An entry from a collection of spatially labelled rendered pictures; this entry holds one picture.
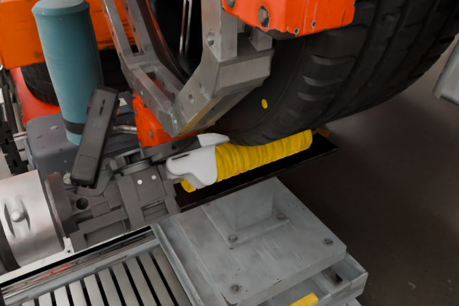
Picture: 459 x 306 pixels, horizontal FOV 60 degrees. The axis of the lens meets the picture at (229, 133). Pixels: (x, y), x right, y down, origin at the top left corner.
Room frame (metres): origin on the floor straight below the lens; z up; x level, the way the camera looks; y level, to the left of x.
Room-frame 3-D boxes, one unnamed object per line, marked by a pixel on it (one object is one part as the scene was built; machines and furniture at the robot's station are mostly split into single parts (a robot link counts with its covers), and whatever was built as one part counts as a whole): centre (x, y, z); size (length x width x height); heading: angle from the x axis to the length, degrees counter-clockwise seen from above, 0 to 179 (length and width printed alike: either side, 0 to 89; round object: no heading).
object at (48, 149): (0.86, 0.30, 0.26); 0.42 x 0.18 x 0.35; 120
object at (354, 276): (0.69, -0.03, 0.13); 0.50 x 0.36 x 0.10; 30
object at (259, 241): (0.69, -0.03, 0.32); 0.40 x 0.30 x 0.28; 30
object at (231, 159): (0.55, -0.03, 0.51); 0.29 x 0.06 x 0.06; 120
